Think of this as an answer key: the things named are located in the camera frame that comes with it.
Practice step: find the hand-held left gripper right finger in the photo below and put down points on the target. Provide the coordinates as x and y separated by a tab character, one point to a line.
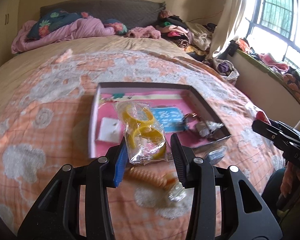
176	155

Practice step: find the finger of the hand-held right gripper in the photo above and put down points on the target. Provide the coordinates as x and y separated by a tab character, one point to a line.
277	124
267	131

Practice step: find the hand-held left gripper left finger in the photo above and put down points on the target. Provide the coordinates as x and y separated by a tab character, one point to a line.
120	160

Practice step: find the red bead earrings bag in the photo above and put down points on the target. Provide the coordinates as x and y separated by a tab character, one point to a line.
260	115

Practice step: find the white earring card bag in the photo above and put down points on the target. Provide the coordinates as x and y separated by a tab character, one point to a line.
109	128

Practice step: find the bag of yellow hair rings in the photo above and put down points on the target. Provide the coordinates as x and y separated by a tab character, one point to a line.
142	135

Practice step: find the dark shallow cardboard box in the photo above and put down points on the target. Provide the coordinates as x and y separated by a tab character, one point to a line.
93	130

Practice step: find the clear bag with dark jewelry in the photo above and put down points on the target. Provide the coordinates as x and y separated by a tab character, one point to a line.
210	130

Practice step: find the silver jewelry bag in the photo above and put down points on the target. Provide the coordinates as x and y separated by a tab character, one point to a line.
176	195

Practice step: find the clothes on windowsill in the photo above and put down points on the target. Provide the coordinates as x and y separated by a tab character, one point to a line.
272	62

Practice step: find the bag of clothes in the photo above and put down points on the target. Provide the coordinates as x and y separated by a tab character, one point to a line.
223	68

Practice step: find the orange plaid bedspread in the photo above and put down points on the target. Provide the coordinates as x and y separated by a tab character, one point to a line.
40	130

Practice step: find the barred window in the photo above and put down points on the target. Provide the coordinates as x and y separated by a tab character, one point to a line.
277	10

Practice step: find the cream curtain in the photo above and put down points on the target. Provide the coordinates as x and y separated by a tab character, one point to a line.
230	17

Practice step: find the beige bed sheet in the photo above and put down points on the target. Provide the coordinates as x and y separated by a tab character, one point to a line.
102	43

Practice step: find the pile of clothes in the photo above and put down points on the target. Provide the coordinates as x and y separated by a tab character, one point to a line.
185	32

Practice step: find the pink fuzzy garment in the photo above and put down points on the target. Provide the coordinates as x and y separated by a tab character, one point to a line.
143	33

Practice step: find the small floral pillow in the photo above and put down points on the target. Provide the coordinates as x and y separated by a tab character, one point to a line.
116	27

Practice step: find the pink blanket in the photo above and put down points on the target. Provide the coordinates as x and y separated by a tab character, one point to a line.
72	31

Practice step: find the grey quilted headboard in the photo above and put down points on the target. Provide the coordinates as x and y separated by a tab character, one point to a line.
115	10

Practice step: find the large floral pillow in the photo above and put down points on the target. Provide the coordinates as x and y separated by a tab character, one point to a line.
50	22

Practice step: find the white wardrobe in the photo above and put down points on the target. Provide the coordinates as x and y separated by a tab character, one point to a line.
5	17

